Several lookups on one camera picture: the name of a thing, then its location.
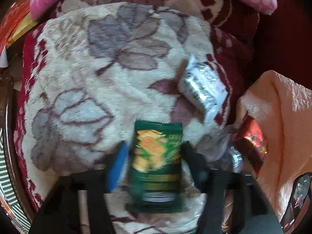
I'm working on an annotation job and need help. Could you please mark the red gold patterned cloth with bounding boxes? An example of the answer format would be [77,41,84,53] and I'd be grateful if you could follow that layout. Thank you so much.
[0,0,37,69]

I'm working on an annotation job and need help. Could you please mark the green white striped box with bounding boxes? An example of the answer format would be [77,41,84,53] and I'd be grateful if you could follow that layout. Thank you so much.
[0,127,27,232]

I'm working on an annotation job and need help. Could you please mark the dark red blanket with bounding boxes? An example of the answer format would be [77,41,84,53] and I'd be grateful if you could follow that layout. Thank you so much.
[253,0,312,88]

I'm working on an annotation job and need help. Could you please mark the green snack packet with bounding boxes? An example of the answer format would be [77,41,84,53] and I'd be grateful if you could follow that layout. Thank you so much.
[125,119,187,212]

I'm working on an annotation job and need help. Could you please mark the clear plastic bag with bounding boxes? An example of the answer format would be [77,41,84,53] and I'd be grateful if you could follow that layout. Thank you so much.
[196,123,244,173]

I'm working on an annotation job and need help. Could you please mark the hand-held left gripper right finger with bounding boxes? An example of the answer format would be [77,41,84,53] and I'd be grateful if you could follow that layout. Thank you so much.
[182,141,283,234]

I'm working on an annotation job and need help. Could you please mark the peach blanket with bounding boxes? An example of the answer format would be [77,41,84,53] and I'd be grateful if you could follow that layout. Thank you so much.
[235,69,312,222]

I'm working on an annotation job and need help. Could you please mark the black snack packet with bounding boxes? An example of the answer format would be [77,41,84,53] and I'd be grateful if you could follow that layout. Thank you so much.
[280,172,312,232]

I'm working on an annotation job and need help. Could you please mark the floral fleece blanket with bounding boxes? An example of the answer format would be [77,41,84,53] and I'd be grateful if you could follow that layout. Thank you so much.
[13,0,260,234]

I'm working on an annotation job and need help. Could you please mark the red brown snack packet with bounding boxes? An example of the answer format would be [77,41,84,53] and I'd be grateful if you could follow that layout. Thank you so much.
[231,114,269,179]

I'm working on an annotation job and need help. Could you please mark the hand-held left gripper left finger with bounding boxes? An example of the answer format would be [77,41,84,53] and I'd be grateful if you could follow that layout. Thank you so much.
[29,141,129,234]

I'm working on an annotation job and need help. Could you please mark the silver snack packet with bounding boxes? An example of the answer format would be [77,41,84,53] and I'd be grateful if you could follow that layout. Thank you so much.
[177,54,228,124]

